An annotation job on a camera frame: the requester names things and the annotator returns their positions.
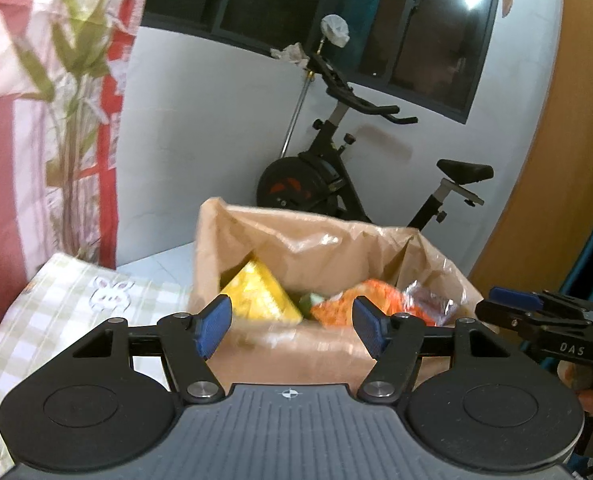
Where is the black exercise bike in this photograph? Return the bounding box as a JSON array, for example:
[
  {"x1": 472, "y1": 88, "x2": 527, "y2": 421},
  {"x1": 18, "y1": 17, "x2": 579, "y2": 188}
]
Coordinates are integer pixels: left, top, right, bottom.
[{"x1": 256, "y1": 52, "x2": 494, "y2": 233}]

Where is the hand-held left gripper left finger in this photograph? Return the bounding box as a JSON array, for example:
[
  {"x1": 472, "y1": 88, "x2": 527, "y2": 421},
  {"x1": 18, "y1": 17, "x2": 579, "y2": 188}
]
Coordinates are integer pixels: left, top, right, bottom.
[{"x1": 71, "y1": 294, "x2": 233, "y2": 403}]

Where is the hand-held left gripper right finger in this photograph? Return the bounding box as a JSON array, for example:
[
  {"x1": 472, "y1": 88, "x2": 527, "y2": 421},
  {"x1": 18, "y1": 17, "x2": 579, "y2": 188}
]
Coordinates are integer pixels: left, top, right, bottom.
[{"x1": 351, "y1": 296, "x2": 514, "y2": 403}]

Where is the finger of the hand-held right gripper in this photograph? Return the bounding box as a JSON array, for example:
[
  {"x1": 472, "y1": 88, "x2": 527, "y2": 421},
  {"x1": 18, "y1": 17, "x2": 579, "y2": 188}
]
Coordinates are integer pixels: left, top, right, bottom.
[
  {"x1": 476, "y1": 299, "x2": 552, "y2": 341},
  {"x1": 490, "y1": 287, "x2": 593, "y2": 315}
]

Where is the dark window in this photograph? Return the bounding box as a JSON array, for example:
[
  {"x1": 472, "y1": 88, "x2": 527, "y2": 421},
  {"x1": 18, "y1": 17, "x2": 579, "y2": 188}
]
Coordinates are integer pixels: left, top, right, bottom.
[{"x1": 141, "y1": 0, "x2": 504, "y2": 123}]

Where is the clear plastic wrapper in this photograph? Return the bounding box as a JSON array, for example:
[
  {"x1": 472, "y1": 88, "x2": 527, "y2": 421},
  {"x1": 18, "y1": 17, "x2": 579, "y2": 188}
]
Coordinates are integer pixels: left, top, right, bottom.
[{"x1": 403, "y1": 280, "x2": 458, "y2": 327}]

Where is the wooden door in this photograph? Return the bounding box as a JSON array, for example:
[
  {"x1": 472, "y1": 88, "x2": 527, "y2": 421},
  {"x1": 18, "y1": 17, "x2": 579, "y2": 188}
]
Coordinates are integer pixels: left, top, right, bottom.
[{"x1": 469, "y1": 0, "x2": 593, "y2": 301}]

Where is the yellow snack packet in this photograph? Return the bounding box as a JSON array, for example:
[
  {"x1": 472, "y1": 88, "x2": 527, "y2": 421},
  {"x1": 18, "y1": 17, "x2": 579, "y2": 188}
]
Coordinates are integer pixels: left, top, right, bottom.
[{"x1": 220, "y1": 259, "x2": 304, "y2": 324}]

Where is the white crumpled bag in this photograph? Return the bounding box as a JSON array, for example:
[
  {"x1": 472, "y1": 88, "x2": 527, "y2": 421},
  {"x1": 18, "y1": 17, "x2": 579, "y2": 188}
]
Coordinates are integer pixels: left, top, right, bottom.
[
  {"x1": 270, "y1": 43, "x2": 310, "y2": 69},
  {"x1": 321, "y1": 13, "x2": 351, "y2": 47}
]

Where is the green checked rabbit tablecloth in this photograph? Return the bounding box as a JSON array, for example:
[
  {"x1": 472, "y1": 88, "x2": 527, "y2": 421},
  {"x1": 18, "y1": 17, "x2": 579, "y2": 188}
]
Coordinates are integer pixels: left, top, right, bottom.
[{"x1": 0, "y1": 252, "x2": 197, "y2": 480}]

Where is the orange snack packet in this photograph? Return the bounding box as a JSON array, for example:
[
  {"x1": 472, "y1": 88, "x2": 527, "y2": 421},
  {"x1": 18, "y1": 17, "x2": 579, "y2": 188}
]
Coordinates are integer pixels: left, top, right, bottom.
[{"x1": 310, "y1": 279, "x2": 413, "y2": 329}]

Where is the green artificial plant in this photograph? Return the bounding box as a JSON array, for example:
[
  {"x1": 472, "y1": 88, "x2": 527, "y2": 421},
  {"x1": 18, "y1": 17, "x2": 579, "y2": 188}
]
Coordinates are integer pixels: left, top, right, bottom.
[{"x1": 14, "y1": 0, "x2": 127, "y2": 261}]

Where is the metal rod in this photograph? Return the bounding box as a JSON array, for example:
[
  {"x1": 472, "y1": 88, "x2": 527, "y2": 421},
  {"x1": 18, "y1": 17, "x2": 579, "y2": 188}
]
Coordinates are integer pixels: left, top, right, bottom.
[{"x1": 280, "y1": 72, "x2": 313, "y2": 157}]

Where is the brown paper bag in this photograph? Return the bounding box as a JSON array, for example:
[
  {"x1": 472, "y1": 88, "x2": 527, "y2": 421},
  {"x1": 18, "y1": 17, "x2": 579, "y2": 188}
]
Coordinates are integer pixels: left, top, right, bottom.
[{"x1": 189, "y1": 197, "x2": 499, "y2": 388}]

